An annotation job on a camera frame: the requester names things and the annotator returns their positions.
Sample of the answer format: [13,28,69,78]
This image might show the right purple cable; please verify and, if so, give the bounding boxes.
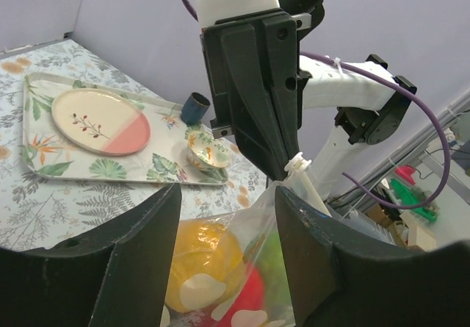
[172,0,451,210]

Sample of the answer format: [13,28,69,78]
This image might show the dark blue mug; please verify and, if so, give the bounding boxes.
[180,93,211,126]

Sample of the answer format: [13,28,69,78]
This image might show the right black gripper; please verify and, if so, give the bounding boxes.
[200,0,325,180]

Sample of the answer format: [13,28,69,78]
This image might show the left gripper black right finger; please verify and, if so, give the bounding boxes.
[275,187,469,326]

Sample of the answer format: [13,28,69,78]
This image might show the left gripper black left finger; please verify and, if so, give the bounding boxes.
[1,184,182,326]

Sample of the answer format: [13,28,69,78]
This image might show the aluminium frame rail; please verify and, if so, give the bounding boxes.
[327,88,469,209]

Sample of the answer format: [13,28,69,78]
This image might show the small floral bowl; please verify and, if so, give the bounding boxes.
[187,131,231,171]

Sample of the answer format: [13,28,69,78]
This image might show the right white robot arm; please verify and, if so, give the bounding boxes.
[195,0,416,200]

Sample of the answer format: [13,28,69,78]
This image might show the clear zip top bag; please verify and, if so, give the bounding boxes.
[160,153,329,326]

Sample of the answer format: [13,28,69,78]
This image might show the floral table mat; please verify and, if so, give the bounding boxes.
[1,40,267,251]

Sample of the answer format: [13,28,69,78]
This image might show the green custard apple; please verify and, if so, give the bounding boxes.
[244,230,291,313]

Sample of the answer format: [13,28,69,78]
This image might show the red apple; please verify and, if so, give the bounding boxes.
[201,264,268,326]

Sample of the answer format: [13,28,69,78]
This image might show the yellow lemon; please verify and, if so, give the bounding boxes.
[165,220,245,313]

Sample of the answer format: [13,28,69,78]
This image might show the beige pink round plate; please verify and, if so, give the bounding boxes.
[51,88,151,157]

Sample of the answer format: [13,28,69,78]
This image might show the floral rectangular tray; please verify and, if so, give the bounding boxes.
[22,73,231,186]

